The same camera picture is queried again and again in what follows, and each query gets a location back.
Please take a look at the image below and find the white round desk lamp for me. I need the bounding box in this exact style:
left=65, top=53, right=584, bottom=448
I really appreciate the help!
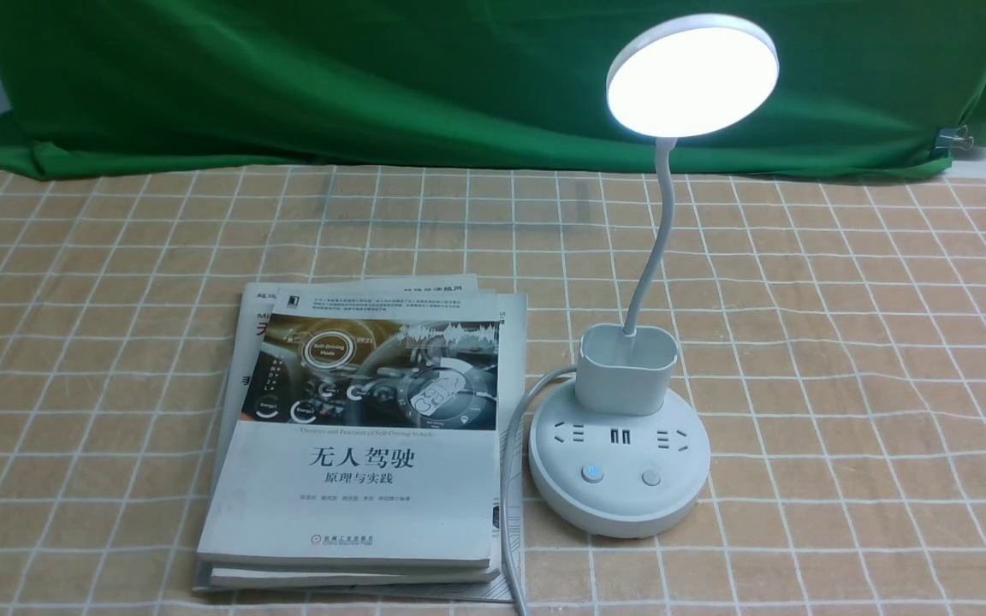
left=529, top=13, right=781, bottom=539

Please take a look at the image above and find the orange checkered tablecloth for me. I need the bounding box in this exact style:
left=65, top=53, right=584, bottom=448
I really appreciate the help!
left=0, top=167, right=986, bottom=615

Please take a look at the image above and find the top self-driving book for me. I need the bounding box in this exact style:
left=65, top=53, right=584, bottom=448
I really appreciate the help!
left=197, top=284, right=501, bottom=569

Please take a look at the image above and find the green backdrop cloth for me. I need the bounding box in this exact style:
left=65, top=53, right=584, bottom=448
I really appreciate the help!
left=0, top=1, right=986, bottom=181

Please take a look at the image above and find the silver binder clip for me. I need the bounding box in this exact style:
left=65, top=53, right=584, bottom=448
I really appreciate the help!
left=932, top=125, right=975, bottom=157

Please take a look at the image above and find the white lamp power cable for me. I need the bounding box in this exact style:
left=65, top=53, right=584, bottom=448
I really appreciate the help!
left=500, top=365, right=579, bottom=616

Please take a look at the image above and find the bottom white book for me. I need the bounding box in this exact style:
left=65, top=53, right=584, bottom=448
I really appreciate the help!
left=192, top=274, right=526, bottom=603

